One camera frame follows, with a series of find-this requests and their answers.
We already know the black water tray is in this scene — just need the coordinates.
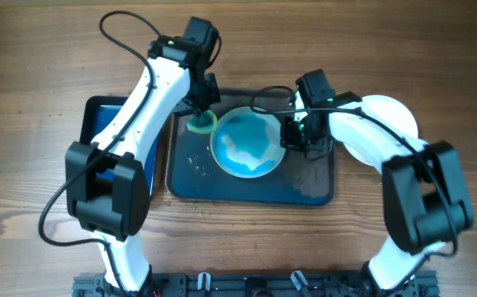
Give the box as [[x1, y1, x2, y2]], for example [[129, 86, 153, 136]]
[[79, 96, 158, 191]]

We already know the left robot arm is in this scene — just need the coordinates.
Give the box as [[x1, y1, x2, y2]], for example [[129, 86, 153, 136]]
[[65, 17, 221, 296]]

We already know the green yellow sponge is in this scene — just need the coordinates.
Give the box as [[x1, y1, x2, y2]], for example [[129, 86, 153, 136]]
[[186, 110, 218, 134]]

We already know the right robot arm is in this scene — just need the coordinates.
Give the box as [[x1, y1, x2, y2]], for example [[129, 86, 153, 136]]
[[281, 69, 474, 296]]

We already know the white plate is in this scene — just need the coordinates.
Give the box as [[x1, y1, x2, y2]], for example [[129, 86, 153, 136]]
[[341, 94, 419, 167], [209, 106, 286, 179]]

